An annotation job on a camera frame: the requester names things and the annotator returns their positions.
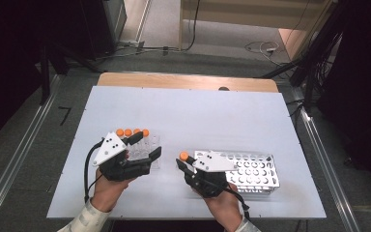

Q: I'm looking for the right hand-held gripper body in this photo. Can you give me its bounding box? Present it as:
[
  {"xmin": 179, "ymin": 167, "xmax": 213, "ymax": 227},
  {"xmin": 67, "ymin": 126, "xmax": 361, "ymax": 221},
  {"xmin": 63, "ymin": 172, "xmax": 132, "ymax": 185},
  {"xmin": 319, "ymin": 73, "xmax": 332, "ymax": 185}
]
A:
[{"xmin": 185, "ymin": 150, "xmax": 240, "ymax": 198}]

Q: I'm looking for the white metal test tube rack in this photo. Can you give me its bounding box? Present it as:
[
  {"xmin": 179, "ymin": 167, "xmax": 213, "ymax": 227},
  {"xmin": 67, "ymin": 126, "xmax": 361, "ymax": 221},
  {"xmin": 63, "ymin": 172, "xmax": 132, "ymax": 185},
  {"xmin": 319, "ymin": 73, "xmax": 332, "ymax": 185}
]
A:
[{"xmin": 193, "ymin": 149, "xmax": 280, "ymax": 195}]

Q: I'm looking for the white floor cable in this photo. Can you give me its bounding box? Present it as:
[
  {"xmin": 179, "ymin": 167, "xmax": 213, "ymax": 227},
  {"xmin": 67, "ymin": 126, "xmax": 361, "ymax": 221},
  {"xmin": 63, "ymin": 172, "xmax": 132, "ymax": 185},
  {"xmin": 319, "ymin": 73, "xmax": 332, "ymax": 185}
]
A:
[{"xmin": 244, "ymin": 40, "xmax": 281, "ymax": 59}]

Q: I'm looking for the black hanging cable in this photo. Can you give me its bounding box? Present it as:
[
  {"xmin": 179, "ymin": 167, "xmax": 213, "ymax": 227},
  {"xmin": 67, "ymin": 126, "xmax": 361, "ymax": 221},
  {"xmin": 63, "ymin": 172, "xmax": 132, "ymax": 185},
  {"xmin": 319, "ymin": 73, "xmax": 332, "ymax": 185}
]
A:
[{"xmin": 180, "ymin": 0, "xmax": 202, "ymax": 52}]

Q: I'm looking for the black cabinet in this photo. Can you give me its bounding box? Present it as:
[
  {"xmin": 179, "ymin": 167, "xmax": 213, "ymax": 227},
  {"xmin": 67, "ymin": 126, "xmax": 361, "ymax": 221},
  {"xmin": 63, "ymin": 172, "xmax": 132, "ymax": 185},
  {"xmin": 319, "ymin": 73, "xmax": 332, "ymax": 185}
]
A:
[{"xmin": 44, "ymin": 0, "xmax": 128, "ymax": 62}]

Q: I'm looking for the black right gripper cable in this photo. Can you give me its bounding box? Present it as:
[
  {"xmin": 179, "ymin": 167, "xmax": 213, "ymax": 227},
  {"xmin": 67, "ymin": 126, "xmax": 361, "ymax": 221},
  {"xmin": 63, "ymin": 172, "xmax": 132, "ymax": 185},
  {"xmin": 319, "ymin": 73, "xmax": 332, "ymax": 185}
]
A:
[{"xmin": 223, "ymin": 187, "xmax": 252, "ymax": 223}]

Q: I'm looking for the person's left hand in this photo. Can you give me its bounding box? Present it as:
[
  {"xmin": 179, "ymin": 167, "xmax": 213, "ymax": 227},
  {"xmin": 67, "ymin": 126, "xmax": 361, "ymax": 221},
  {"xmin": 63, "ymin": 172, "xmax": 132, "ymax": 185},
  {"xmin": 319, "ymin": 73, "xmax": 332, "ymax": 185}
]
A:
[{"xmin": 91, "ymin": 168, "xmax": 135, "ymax": 213}]

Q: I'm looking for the grey floor cable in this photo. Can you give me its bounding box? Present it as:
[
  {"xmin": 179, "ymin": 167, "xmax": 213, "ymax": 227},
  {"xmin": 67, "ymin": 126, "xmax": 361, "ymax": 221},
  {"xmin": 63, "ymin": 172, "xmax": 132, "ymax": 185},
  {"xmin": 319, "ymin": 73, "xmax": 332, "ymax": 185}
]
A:
[{"xmin": 93, "ymin": 40, "xmax": 180, "ymax": 66}]

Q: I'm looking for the metal floor rail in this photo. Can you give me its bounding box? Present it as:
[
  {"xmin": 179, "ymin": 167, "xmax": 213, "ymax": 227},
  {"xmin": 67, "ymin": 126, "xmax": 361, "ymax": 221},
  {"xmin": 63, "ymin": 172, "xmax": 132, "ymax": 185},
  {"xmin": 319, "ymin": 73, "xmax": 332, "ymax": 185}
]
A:
[
  {"xmin": 0, "ymin": 73, "xmax": 62, "ymax": 223},
  {"xmin": 294, "ymin": 86, "xmax": 363, "ymax": 232}
]

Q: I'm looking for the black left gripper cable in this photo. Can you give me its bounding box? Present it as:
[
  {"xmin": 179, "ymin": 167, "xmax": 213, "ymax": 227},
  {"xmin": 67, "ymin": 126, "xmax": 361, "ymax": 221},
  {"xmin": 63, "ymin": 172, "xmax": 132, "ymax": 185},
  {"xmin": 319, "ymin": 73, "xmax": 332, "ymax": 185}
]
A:
[{"xmin": 83, "ymin": 138, "xmax": 105, "ymax": 204}]

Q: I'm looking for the wooden table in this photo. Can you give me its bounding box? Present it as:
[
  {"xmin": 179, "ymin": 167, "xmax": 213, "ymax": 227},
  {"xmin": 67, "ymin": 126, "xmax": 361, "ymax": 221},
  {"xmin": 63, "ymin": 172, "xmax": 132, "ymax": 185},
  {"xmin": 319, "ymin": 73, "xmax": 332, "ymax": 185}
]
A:
[{"xmin": 97, "ymin": 72, "xmax": 279, "ymax": 94}]

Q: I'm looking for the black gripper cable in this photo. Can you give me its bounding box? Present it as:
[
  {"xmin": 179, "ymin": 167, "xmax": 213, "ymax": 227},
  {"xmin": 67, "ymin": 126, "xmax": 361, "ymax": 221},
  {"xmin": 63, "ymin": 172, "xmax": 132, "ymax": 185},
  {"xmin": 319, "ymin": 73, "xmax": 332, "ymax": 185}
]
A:
[
  {"xmin": 83, "ymin": 138, "xmax": 105, "ymax": 204},
  {"xmin": 223, "ymin": 187, "xmax": 252, "ymax": 223}
]

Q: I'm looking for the beige wooden furniture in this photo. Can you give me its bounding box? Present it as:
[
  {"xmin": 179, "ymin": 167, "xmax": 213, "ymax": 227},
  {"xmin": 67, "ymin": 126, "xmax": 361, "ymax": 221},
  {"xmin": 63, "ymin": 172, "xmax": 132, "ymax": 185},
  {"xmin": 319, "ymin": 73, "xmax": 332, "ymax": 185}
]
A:
[{"xmin": 177, "ymin": 0, "xmax": 336, "ymax": 62}]

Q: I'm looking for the black metal stand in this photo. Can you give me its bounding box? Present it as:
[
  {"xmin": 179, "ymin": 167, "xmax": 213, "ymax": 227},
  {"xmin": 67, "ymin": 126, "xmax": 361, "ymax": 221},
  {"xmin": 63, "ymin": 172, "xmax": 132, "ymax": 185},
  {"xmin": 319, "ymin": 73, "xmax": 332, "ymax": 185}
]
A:
[
  {"xmin": 38, "ymin": 43, "xmax": 104, "ymax": 105},
  {"xmin": 260, "ymin": 0, "xmax": 347, "ymax": 110}
]

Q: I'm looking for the clear acrylic test tube rack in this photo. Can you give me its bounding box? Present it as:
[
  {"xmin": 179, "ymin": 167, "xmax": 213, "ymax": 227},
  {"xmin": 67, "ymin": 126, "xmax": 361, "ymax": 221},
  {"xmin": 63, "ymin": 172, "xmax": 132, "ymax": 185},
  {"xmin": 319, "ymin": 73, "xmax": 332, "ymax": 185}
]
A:
[{"xmin": 114, "ymin": 132, "xmax": 162, "ymax": 170}]

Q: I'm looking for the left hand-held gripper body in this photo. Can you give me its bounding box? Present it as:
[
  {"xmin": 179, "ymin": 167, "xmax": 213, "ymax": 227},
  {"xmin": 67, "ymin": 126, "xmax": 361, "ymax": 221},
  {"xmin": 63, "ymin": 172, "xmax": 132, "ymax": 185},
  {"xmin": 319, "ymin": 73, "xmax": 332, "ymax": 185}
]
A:
[{"xmin": 93, "ymin": 131, "xmax": 153, "ymax": 182}]

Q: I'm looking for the person's right hand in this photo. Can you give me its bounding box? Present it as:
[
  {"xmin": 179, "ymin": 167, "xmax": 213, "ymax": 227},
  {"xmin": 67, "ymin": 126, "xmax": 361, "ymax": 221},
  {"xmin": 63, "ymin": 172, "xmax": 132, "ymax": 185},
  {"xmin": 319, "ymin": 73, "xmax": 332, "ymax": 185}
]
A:
[{"xmin": 194, "ymin": 184, "xmax": 243, "ymax": 232}]

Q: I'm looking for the black curtain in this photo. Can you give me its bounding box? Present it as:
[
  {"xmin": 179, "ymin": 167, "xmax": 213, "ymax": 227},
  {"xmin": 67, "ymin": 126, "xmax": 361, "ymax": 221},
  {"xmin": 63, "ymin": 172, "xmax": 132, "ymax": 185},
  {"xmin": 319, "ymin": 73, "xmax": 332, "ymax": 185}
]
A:
[
  {"xmin": 0, "ymin": 0, "xmax": 49, "ymax": 153},
  {"xmin": 315, "ymin": 0, "xmax": 371, "ymax": 194}
]

